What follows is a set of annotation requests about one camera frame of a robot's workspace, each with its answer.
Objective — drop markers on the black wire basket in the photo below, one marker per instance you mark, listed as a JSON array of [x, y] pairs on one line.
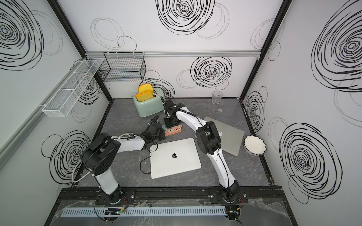
[[123, 67]]

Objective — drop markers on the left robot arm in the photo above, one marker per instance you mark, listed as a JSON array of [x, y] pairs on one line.
[[100, 154]]

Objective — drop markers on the white wire shelf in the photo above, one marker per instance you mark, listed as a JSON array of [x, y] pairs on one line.
[[71, 88]]

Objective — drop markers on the grey laptop at right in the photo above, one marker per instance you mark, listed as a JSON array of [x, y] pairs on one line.
[[231, 137]]

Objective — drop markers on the orange power strip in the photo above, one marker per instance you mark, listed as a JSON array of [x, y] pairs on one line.
[[173, 130]]

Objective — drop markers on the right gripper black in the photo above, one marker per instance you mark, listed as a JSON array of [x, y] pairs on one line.
[[168, 124]]

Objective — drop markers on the white scalloped bowl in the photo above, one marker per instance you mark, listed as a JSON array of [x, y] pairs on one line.
[[254, 145]]

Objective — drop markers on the silver laptop with apple logo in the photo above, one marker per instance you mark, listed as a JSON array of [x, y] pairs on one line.
[[173, 158]]

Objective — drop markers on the grey slotted cable duct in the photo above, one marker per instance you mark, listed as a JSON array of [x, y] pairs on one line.
[[104, 212]]

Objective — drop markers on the mint green toaster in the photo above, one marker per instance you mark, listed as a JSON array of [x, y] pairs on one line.
[[151, 106]]

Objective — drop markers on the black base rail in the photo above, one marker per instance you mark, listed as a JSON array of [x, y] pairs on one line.
[[130, 195]]

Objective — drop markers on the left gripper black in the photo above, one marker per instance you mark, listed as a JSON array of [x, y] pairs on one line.
[[162, 135]]

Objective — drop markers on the yellow toast slice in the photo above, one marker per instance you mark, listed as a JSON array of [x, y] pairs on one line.
[[144, 96], [145, 88]]

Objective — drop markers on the clear drinking glass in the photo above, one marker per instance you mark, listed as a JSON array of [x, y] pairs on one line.
[[216, 97]]

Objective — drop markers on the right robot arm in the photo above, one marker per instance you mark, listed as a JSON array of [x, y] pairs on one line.
[[208, 141]]

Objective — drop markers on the yellow toast slice front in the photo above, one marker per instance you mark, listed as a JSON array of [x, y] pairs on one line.
[[144, 96]]

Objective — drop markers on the yellow toast slice back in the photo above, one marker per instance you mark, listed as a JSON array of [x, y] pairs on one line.
[[145, 88]]

